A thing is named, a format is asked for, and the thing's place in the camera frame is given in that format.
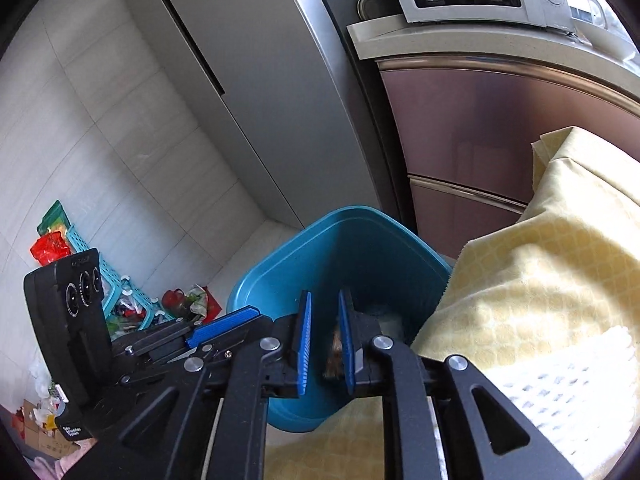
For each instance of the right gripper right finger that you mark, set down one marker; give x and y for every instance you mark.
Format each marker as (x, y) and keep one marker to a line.
(441, 419)

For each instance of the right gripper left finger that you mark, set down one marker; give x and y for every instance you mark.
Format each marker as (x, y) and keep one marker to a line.
(204, 416)

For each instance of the brown snack wrapper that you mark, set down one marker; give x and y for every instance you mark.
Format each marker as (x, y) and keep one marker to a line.
(334, 362)

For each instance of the teal plastic trash bin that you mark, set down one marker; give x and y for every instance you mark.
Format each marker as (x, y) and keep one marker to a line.
(390, 272)

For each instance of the kitchen counter with cabinets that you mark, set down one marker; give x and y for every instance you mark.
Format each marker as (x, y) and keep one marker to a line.
(469, 101)

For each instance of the teal plastic basket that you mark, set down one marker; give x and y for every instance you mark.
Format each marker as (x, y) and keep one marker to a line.
(116, 286)

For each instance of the red snack bag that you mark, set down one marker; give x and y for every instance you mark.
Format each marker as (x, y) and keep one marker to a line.
(50, 247)

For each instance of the yellow patterned tablecloth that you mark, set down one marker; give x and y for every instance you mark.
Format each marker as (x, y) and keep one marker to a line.
(548, 308)

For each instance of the grey refrigerator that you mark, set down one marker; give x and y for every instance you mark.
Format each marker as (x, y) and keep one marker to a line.
(279, 88)

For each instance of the glass electric kettle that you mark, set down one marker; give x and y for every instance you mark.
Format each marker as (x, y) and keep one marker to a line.
(589, 11)

